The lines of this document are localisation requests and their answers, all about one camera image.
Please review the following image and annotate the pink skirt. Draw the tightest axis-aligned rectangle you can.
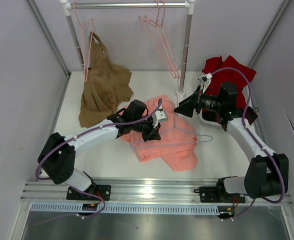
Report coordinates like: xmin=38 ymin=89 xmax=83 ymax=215
xmin=121 ymin=95 xmax=198 ymax=172

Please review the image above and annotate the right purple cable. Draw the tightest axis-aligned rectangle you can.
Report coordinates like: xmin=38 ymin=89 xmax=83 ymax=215
xmin=210 ymin=66 xmax=286 ymax=222

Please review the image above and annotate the pink hanger right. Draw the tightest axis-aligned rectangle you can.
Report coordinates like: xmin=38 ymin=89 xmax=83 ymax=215
xmin=144 ymin=0 xmax=180 ymax=79

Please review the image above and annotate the tan brown garment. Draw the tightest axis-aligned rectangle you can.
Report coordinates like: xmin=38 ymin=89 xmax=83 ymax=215
xmin=79 ymin=33 xmax=133 ymax=128

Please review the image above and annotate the black mount plate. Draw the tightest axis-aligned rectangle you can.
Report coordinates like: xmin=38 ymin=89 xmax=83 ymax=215
xmin=66 ymin=184 xmax=112 ymax=201
xmin=193 ymin=186 xmax=245 ymax=204

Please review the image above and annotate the white slotted cable duct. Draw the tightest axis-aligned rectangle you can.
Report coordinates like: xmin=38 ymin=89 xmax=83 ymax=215
xmin=31 ymin=204 xmax=219 ymax=215

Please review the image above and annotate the pink hanger far left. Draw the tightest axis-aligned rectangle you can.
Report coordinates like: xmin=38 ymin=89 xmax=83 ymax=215
xmin=73 ymin=1 xmax=95 ymax=82

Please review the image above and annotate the right black mount plate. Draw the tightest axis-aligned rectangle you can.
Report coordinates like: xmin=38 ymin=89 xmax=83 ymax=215
xmin=193 ymin=186 xmax=245 ymax=204

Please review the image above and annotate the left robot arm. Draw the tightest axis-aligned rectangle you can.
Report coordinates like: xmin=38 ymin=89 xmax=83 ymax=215
xmin=35 ymin=99 xmax=164 ymax=200

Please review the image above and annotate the metal clothes rack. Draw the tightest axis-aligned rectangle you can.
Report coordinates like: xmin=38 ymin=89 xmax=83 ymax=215
xmin=60 ymin=0 xmax=195 ymax=102

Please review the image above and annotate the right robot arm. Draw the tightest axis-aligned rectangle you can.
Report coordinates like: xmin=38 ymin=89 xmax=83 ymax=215
xmin=174 ymin=82 xmax=289 ymax=204

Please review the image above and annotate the pink hanger middle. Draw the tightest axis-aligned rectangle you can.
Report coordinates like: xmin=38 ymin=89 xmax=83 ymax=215
xmin=138 ymin=14 xmax=178 ymax=79

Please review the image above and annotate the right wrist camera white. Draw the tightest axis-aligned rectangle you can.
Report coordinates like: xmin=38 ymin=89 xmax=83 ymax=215
xmin=198 ymin=73 xmax=212 ymax=93

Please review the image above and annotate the blue wire hanger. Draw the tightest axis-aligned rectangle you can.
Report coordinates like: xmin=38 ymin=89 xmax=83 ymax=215
xmin=130 ymin=114 xmax=214 ymax=149

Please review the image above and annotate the red garment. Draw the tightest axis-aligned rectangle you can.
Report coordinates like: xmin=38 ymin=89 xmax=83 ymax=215
xmin=202 ymin=56 xmax=256 ymax=110

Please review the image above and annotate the left black mount plate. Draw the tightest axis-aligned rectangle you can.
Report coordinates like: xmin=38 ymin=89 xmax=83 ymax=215
xmin=66 ymin=184 xmax=112 ymax=201

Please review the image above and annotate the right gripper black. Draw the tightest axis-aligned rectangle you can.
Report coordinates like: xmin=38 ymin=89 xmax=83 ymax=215
xmin=174 ymin=85 xmax=223 ymax=118

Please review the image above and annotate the white laundry basket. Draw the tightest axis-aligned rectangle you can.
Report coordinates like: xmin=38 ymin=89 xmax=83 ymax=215
xmin=199 ymin=82 xmax=257 ymax=128

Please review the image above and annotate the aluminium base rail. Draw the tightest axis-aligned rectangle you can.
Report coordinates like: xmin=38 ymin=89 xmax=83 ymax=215
xmin=20 ymin=177 xmax=293 ymax=206

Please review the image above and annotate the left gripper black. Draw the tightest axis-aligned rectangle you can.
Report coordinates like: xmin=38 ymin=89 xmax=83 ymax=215
xmin=132 ymin=115 xmax=161 ymax=143

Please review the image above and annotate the pink hanger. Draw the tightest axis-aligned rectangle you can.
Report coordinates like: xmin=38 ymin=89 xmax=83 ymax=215
xmin=73 ymin=1 xmax=95 ymax=82
xmin=144 ymin=0 xmax=180 ymax=79
xmin=138 ymin=14 xmax=178 ymax=79

